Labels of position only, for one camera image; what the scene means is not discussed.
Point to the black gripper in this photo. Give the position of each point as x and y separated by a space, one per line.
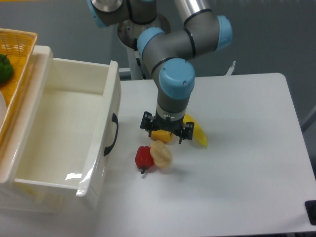
167 121

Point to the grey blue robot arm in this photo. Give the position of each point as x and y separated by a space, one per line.
166 55

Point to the yellow orange bell pepper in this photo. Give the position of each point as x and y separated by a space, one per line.
162 135

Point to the yellow banana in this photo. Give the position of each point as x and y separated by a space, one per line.
198 133

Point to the red bell pepper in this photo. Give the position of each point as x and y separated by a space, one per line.
143 159

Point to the white plastic drawer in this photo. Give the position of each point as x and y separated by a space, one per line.
71 128

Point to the black object at table edge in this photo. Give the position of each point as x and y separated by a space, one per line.
310 206

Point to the white drawer cabinet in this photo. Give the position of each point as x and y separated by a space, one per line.
12 195

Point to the yellow wicker basket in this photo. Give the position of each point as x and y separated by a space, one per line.
16 48

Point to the green bell pepper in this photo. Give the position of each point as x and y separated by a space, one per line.
6 69

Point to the black drawer handle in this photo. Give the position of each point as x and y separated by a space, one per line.
113 134

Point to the white bracket behind table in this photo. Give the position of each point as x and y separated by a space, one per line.
231 69

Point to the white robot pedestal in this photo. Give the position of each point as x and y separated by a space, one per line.
133 61

